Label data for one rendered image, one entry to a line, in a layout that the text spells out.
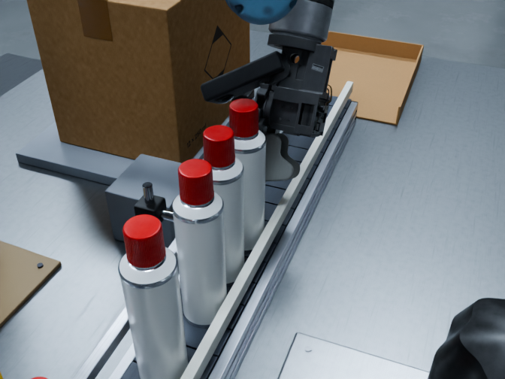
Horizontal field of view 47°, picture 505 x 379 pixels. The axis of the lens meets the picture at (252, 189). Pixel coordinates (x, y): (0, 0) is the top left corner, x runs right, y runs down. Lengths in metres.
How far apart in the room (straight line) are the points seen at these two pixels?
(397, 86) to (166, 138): 0.55
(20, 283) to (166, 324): 0.33
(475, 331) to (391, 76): 1.04
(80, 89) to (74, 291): 0.34
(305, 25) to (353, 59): 0.65
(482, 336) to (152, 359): 0.36
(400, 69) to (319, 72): 0.63
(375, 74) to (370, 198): 0.43
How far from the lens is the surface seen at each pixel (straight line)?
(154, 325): 0.55
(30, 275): 0.85
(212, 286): 0.63
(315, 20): 0.73
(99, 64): 0.94
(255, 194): 0.70
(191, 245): 0.59
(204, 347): 0.62
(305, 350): 0.66
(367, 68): 1.34
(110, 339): 0.58
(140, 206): 0.71
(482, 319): 0.32
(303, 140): 0.98
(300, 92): 0.72
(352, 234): 0.88
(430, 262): 0.86
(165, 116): 0.91
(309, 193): 0.86
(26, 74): 1.39
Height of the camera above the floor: 1.41
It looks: 38 degrees down
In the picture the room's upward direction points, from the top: straight up
